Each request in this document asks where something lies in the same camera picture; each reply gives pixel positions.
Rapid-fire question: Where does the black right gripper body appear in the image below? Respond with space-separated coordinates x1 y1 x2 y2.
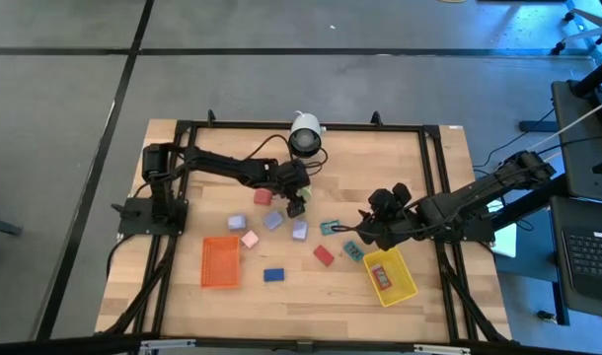
367 181 416 250

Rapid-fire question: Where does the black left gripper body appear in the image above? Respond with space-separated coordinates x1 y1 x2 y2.
269 160 312 198

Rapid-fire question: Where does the lavender multi-port charger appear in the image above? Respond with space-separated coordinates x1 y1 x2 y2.
291 219 310 242

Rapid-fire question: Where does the bluish lavender wall charger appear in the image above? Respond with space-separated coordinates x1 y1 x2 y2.
263 210 285 232

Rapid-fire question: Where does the red staple box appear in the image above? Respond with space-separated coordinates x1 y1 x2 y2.
370 264 393 293
313 245 336 268

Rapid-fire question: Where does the yellow plastic basket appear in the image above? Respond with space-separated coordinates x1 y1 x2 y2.
362 247 419 308

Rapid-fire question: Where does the orange plastic basket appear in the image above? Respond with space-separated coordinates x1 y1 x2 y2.
199 235 242 290

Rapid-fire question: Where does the black side table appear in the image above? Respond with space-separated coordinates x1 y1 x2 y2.
550 195 602 320

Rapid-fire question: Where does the black laptop keyboard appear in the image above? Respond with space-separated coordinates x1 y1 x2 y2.
560 227 602 295

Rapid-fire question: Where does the black desk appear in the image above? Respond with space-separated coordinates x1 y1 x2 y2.
551 78 602 204

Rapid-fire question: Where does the black front crossbar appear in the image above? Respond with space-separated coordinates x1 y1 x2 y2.
0 333 602 355

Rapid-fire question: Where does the white wheeled stand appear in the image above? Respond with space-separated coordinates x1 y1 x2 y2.
552 0 602 56

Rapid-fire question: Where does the black floor stand foot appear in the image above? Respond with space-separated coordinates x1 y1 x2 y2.
0 215 24 238

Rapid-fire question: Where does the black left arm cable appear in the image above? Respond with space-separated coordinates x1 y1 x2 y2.
241 132 330 177

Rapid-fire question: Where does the black table frame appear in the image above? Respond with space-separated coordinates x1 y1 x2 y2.
96 108 513 344

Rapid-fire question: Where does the silver bracket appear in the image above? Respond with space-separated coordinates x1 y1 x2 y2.
138 338 197 353
413 343 473 355

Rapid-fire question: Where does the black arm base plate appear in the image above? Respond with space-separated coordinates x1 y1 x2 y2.
112 196 189 237

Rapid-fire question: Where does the white cable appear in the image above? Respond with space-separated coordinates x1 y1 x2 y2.
527 93 602 152

